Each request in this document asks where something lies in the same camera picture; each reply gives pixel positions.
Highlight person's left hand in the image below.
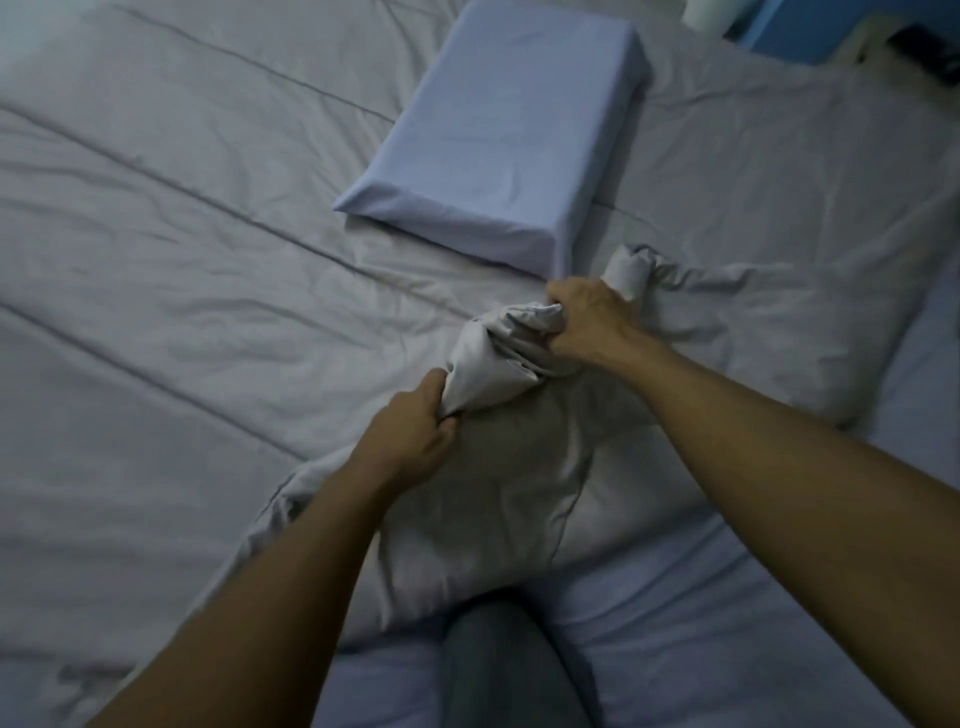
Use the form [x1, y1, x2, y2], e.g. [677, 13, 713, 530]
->
[349, 366, 461, 502]

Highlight person's right hand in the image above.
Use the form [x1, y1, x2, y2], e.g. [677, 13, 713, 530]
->
[543, 276, 663, 374]

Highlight grey pillow with pillowcase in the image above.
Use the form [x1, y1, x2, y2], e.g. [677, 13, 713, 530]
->
[221, 243, 912, 655]

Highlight person's left forearm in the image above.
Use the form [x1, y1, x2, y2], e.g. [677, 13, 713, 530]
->
[86, 450, 410, 728]

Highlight person's right forearm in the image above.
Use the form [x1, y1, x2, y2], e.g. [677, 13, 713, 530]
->
[607, 333, 960, 728]

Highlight light blue rectangular pillow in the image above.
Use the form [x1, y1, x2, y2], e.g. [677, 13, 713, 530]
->
[332, 0, 652, 280]

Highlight person's grey trouser leg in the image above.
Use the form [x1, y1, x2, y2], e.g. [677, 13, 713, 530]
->
[433, 591, 605, 728]

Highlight white cylindrical object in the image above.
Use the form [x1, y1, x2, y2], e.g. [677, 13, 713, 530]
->
[678, 0, 760, 39]

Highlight blue furniture piece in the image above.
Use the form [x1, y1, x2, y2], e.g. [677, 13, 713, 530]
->
[726, 0, 960, 69]

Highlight light blue bed sheet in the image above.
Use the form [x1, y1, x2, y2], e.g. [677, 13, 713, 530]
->
[311, 255, 960, 728]

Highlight dark object with beige cloth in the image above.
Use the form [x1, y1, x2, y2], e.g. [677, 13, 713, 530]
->
[832, 13, 960, 99]

